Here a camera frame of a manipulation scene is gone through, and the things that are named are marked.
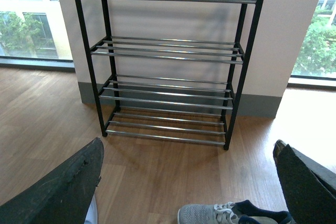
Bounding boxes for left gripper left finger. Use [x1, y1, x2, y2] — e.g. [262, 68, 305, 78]
[1, 137, 104, 223]

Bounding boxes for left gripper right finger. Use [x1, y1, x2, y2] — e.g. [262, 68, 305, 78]
[273, 140, 335, 223]

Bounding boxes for grey knit sneaker front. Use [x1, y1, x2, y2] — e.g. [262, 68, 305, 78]
[177, 200, 295, 224]

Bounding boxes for black metal shoe rack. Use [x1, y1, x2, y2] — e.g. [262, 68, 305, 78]
[75, 0, 264, 150]

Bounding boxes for light blue slipper lower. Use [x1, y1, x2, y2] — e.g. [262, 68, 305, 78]
[84, 195, 98, 224]

